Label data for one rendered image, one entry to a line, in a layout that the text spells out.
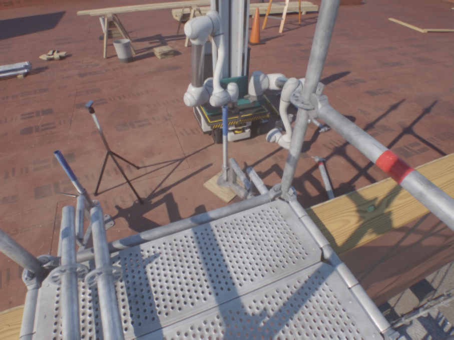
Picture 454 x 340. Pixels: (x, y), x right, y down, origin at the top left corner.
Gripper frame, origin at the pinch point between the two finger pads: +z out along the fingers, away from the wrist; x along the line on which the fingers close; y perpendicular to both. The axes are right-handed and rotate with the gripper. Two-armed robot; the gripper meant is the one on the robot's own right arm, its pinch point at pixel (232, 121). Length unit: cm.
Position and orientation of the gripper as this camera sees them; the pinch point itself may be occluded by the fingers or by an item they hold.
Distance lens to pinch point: 230.1
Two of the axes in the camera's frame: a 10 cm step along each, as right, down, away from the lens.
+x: -9.4, 2.4, -2.4
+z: 0.0, 7.2, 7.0
